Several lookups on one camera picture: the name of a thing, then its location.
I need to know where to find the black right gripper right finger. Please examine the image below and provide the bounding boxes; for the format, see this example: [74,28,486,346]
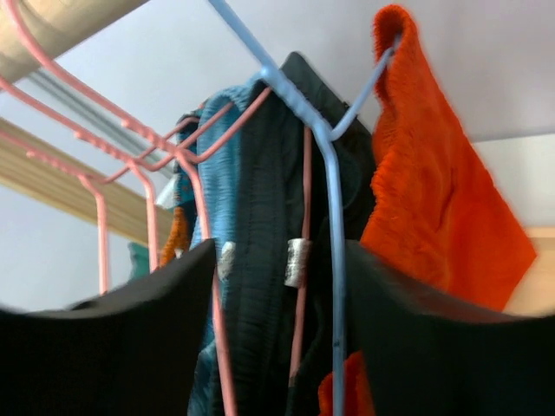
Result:
[345,241,554,415]

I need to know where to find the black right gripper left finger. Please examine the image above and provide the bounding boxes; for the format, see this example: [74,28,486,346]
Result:
[1,240,216,415]

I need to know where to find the orange shorts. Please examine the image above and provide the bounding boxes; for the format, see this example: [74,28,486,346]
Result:
[344,5,536,415]

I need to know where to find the patterned colourful shorts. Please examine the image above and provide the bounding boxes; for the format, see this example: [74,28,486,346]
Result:
[127,112,205,278]

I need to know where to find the pink wire hanger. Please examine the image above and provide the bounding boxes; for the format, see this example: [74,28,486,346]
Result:
[1,131,159,295]
[1,79,312,378]
[0,0,238,416]

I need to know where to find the dark navy shorts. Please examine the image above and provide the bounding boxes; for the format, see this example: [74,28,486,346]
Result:
[207,50,378,416]

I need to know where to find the light blue shorts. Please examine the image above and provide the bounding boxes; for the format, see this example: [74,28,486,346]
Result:
[175,80,256,415]

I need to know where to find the wooden clothes rack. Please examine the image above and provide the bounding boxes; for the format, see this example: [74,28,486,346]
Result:
[1,1,147,244]

